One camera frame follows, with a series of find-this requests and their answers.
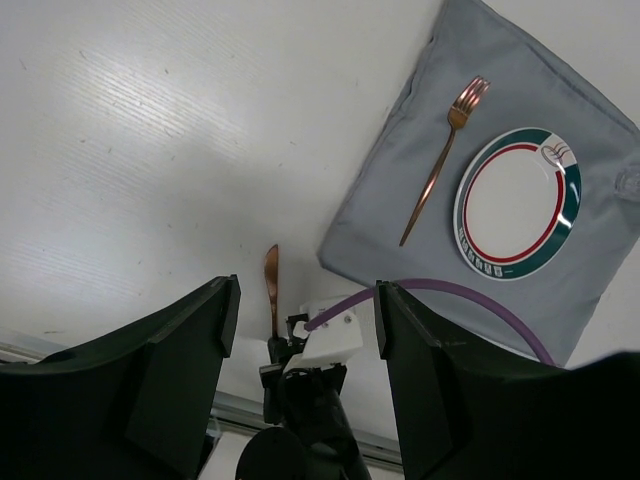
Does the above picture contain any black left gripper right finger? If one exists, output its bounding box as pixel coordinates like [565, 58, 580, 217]
[374, 282, 639, 479]

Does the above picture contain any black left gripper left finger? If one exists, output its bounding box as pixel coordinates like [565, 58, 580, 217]
[1, 276, 241, 479]

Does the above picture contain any white plate green red rim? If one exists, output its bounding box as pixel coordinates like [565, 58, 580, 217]
[453, 127, 582, 281]

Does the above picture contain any grey cloth placemat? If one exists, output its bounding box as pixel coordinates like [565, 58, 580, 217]
[319, 1, 639, 365]

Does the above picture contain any copper fork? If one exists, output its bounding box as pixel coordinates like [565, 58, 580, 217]
[399, 76, 490, 247]

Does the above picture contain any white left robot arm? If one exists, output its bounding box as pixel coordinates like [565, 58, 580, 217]
[1, 276, 639, 479]

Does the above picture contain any copper knife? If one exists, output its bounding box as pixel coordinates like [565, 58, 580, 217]
[264, 244, 279, 338]

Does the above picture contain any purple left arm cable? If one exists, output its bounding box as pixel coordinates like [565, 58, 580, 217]
[302, 277, 557, 367]

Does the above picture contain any aluminium front rail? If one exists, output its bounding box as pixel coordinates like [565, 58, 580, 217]
[1, 327, 402, 472]

